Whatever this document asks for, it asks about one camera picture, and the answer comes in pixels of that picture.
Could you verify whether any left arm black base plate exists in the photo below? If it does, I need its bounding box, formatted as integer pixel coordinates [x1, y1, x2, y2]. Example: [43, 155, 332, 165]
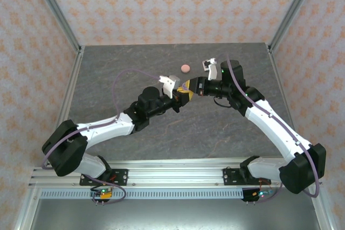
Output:
[79, 169, 129, 186]

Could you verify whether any right gripper thin black cable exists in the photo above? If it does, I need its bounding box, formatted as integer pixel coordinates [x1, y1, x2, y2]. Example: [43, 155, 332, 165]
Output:
[214, 95, 232, 108]

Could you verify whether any grey metal sheet panel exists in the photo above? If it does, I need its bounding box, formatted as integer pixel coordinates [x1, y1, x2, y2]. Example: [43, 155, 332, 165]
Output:
[29, 198, 323, 230]

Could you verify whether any aluminium table side rail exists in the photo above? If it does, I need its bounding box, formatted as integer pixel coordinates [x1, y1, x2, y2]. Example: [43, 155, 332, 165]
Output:
[43, 52, 86, 166]
[266, 44, 308, 166]

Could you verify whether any aluminium frame post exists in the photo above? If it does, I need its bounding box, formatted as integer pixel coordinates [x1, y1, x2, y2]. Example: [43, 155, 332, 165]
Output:
[27, 0, 84, 54]
[267, 0, 322, 53]

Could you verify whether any aluminium frame leg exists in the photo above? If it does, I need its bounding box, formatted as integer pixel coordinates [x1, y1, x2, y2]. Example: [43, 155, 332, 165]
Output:
[307, 186, 335, 230]
[13, 186, 43, 230]

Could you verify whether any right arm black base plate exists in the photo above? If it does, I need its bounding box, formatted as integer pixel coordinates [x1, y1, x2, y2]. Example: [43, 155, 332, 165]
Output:
[222, 168, 271, 186]

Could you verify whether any grey slotted cable duct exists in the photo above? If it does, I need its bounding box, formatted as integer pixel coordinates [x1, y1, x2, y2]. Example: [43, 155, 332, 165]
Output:
[39, 188, 245, 200]

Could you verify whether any aluminium mounting rail beam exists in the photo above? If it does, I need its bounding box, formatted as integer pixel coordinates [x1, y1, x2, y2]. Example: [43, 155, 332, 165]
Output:
[29, 159, 323, 188]

